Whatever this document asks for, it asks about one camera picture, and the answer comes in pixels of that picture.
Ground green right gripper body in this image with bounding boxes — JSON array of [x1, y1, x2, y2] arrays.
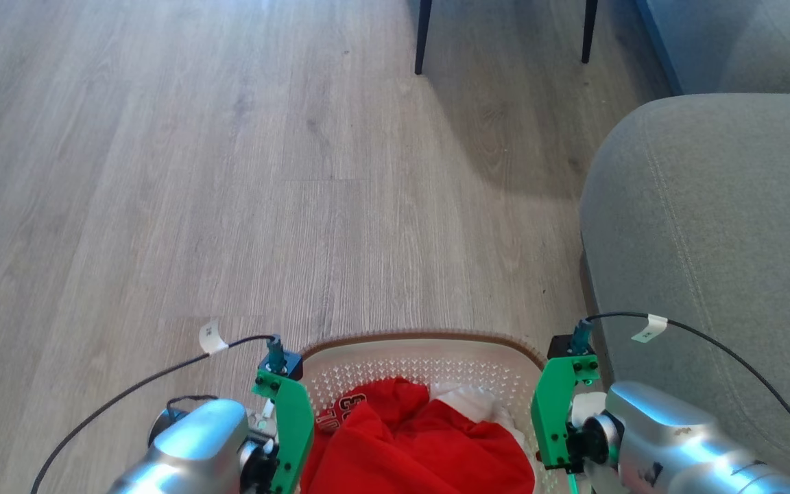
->
[[530, 354, 602, 474]]

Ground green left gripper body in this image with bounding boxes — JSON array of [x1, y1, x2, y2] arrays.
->
[[251, 369, 315, 494]]

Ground white perforated laundry basket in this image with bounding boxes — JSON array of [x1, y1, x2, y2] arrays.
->
[[298, 331, 555, 494]]

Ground white garment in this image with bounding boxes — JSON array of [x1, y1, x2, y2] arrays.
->
[[428, 382, 527, 450]]

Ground red printed garment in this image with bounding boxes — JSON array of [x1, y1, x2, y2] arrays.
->
[[300, 377, 537, 494]]

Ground grey fabric sofa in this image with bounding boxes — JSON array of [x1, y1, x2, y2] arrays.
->
[[578, 93, 790, 484]]

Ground black chair leg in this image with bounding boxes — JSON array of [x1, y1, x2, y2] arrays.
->
[[414, 0, 434, 75], [581, 0, 600, 64]]

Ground blue-grey upholstered furniture block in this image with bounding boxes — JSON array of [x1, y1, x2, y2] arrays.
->
[[634, 0, 790, 96]]

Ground white paper cable tag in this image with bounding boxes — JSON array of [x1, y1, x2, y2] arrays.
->
[[199, 320, 230, 356], [631, 314, 669, 343]]

